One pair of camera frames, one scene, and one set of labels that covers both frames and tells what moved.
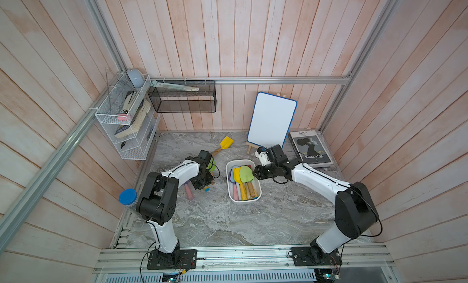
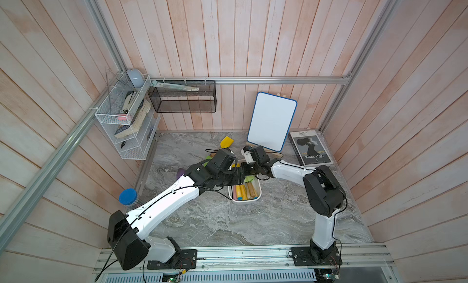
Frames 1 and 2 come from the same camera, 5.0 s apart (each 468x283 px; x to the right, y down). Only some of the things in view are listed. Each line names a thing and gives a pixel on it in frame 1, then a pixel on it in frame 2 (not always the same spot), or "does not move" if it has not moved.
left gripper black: [196, 185] to [237, 177]
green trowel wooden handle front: [246, 176] does not move
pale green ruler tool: [155, 83] does not move
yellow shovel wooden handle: [225, 143] does not move
